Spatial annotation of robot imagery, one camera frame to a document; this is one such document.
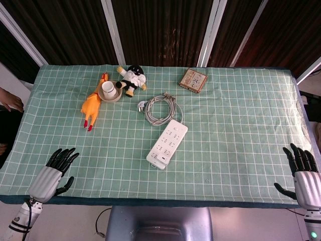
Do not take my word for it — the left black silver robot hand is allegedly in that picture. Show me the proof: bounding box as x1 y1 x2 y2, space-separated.
29 147 80 203

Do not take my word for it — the white power strip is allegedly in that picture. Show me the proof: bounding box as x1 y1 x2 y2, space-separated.
146 119 189 169

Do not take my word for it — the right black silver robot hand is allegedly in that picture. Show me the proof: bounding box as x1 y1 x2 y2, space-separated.
273 143 321 209

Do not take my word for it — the yellow rubber chicken toy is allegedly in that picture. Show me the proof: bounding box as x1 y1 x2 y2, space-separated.
80 71 111 132

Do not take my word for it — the beige ceramic bowl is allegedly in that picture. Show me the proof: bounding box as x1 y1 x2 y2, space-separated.
98 80 123 103

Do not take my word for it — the black box beside table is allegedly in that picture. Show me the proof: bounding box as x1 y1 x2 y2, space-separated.
306 91 321 122

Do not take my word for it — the grey coiled power cable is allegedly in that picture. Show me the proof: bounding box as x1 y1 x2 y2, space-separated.
137 92 185 126

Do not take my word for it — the black white plush doll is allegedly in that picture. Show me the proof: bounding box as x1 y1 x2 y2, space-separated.
115 65 147 98

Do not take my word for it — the white screen frame post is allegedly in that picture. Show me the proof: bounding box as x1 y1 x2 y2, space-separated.
101 0 126 66
197 0 228 68
229 0 269 68
295 56 321 85
0 4 48 67

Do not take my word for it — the patterned brown cardboard box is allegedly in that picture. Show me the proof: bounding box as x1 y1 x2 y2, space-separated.
179 68 209 94

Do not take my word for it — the person's bare hand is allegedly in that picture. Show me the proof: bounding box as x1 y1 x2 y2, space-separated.
0 87 25 113

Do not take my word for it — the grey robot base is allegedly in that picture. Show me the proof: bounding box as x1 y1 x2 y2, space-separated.
105 205 214 241

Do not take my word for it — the white cup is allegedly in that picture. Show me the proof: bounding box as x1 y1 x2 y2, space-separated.
101 81 118 99

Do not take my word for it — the green checkered tablecloth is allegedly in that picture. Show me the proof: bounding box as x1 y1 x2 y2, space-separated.
0 64 321 206

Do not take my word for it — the thin black cable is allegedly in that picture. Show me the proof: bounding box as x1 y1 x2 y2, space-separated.
96 207 112 237
287 208 305 217

